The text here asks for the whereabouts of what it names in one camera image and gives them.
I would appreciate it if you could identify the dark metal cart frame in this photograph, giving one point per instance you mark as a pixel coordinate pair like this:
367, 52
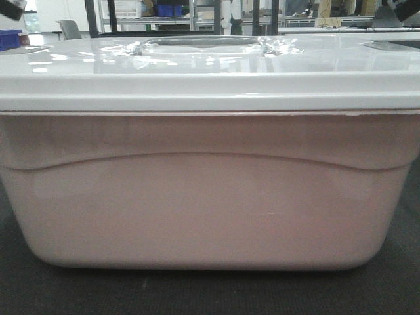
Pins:
138, 19

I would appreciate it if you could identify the blue bin far left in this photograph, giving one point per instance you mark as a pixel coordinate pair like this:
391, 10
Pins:
9, 39

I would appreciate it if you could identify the grey office chair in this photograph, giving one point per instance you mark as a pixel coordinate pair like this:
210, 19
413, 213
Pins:
69, 29

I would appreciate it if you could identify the white work table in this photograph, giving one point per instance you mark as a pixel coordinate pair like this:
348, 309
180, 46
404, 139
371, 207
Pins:
306, 30

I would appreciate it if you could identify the white lidded plastic bin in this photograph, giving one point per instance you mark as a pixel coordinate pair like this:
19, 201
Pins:
209, 152

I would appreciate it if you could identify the blue crates on rack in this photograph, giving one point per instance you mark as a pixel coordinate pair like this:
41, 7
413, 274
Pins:
168, 11

